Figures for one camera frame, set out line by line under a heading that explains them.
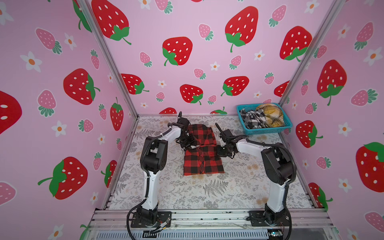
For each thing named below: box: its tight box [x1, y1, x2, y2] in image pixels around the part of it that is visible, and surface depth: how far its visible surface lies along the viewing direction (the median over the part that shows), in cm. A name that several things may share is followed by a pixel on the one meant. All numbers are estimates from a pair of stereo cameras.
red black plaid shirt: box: [183, 124, 225, 176], surface depth 95 cm
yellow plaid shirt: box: [256, 103, 285, 128], surface depth 109 cm
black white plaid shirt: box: [240, 109, 268, 129], surface depth 109 cm
